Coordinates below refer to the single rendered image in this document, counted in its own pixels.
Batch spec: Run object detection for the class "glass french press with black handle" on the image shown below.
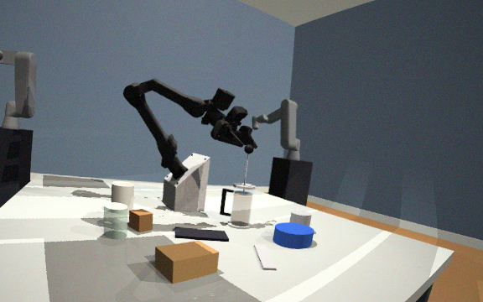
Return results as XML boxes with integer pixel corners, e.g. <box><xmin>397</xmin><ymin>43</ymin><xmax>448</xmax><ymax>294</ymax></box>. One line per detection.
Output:
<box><xmin>220</xmin><ymin>144</ymin><xmax>256</xmax><ymax>229</ymax></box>

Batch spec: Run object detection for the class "blue cylinder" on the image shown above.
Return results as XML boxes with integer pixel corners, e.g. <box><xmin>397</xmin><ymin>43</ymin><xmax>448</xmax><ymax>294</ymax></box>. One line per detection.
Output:
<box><xmin>273</xmin><ymin>222</ymin><xmax>314</xmax><ymax>249</ymax></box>

